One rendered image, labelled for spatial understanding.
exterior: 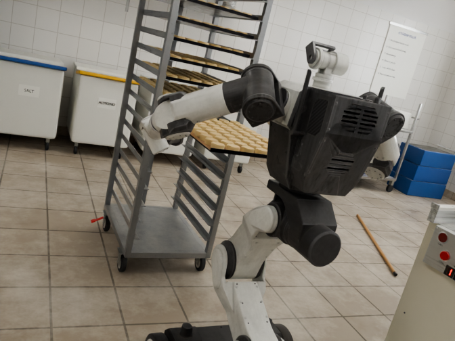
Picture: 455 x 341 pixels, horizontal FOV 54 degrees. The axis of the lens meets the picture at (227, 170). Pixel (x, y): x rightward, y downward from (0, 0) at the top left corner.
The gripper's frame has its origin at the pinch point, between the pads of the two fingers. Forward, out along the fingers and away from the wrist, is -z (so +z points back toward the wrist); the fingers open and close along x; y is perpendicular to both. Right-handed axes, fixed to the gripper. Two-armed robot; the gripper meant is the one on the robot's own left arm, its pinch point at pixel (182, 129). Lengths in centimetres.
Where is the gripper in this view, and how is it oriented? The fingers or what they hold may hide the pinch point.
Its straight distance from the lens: 183.1
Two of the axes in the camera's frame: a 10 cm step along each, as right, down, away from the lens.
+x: 2.3, -9.4, -2.6
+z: -3.5, 1.7, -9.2
